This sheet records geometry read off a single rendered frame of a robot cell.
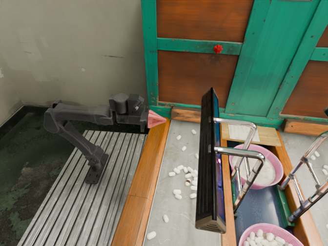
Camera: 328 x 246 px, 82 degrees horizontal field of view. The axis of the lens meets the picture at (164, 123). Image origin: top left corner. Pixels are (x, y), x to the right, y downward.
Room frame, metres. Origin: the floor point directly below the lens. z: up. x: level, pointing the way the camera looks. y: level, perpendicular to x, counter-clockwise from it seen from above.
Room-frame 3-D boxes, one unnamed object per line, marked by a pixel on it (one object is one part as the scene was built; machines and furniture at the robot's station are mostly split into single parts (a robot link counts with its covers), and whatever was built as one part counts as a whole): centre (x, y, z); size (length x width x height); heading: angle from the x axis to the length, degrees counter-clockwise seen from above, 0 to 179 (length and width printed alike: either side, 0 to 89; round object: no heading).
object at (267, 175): (0.61, -0.48, 0.71); 0.22 x 0.22 x 0.06
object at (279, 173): (0.61, -0.48, 0.72); 0.27 x 0.27 x 0.10
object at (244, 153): (0.47, -0.25, 0.90); 0.20 x 0.19 x 0.45; 170
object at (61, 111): (0.64, 0.37, 1.05); 0.30 x 0.09 x 0.12; 84
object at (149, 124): (0.62, 0.04, 1.07); 0.09 x 0.07 x 0.07; 84
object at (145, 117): (0.59, 0.04, 1.07); 0.09 x 0.07 x 0.07; 84
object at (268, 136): (0.82, -0.52, 0.77); 0.33 x 0.15 x 0.01; 80
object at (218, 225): (0.49, -0.18, 1.08); 0.62 x 0.08 x 0.07; 170
